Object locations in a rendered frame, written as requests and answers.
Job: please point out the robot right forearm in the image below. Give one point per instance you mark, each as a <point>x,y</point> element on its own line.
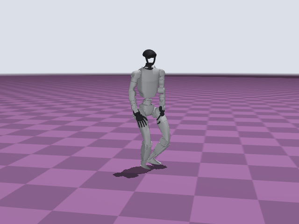
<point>132,100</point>

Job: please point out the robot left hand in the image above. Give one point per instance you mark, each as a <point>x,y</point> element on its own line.
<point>161,113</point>

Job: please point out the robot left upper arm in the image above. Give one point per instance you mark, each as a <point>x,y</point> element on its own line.
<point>161,81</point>

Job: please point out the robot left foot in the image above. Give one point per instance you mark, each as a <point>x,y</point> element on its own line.
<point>153,161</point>

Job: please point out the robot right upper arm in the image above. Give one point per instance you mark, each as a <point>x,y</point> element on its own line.
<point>135,75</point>

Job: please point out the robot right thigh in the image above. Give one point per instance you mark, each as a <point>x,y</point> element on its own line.
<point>145,131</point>

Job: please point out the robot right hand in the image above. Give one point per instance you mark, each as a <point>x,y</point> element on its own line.
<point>139,118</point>

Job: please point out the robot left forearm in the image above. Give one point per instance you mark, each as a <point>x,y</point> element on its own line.
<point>162,100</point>

